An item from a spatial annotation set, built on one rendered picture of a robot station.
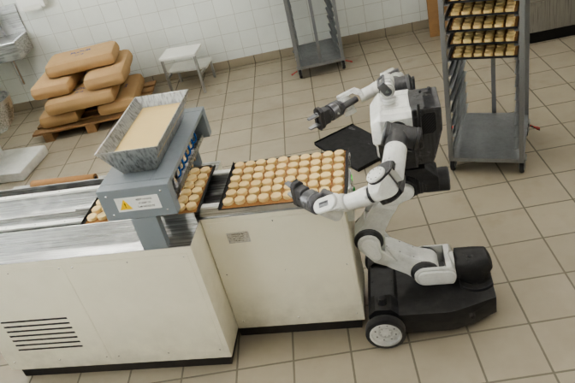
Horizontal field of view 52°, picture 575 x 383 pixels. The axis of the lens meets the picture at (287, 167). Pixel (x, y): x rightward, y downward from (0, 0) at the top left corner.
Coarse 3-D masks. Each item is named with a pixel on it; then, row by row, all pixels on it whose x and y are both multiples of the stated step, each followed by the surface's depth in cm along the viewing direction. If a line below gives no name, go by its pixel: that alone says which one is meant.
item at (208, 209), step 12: (348, 192) 264; (204, 204) 278; (216, 204) 276; (276, 204) 271; (288, 204) 271; (204, 216) 279; (0, 228) 298; (12, 228) 296; (24, 228) 294; (36, 228) 294
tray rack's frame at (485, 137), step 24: (528, 0) 386; (528, 24) 395; (528, 48) 404; (528, 72) 413; (528, 96) 422; (480, 120) 437; (504, 120) 430; (528, 120) 429; (480, 144) 409; (504, 144) 403
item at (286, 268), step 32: (224, 224) 279; (256, 224) 277; (288, 224) 276; (320, 224) 274; (352, 224) 294; (224, 256) 290; (256, 256) 288; (288, 256) 286; (320, 256) 285; (352, 256) 283; (256, 288) 300; (288, 288) 298; (320, 288) 296; (352, 288) 294; (256, 320) 313; (288, 320) 311; (320, 320) 309; (352, 320) 306
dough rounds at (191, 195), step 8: (192, 168) 305; (200, 168) 307; (208, 168) 302; (192, 176) 298; (200, 176) 297; (208, 176) 299; (192, 184) 292; (200, 184) 290; (184, 192) 287; (192, 192) 289; (200, 192) 286; (184, 200) 281; (192, 200) 280; (96, 208) 291; (184, 208) 277; (192, 208) 275; (88, 216) 286; (96, 216) 286; (104, 216) 284
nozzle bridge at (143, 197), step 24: (192, 120) 294; (192, 144) 300; (168, 168) 256; (96, 192) 252; (120, 192) 251; (144, 192) 249; (168, 192) 248; (120, 216) 258; (144, 216) 257; (144, 240) 264; (168, 240) 266
